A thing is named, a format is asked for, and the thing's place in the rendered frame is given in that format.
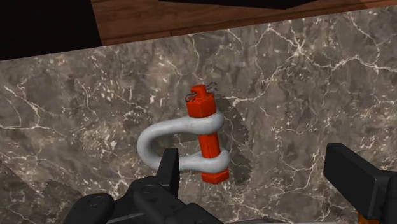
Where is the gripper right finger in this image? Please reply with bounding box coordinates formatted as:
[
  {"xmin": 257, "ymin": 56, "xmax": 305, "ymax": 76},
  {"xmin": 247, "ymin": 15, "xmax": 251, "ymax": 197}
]
[{"xmin": 323, "ymin": 143, "xmax": 397, "ymax": 224}]

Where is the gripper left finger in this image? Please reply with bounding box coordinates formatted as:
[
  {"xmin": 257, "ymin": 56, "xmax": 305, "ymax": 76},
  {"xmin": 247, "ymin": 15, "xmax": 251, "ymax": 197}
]
[{"xmin": 63, "ymin": 147, "xmax": 223, "ymax": 224}]

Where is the grey shackle with red pin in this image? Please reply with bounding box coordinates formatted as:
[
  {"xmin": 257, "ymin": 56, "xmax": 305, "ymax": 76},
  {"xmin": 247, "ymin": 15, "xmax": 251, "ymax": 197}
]
[{"xmin": 136, "ymin": 84, "xmax": 232, "ymax": 185}]

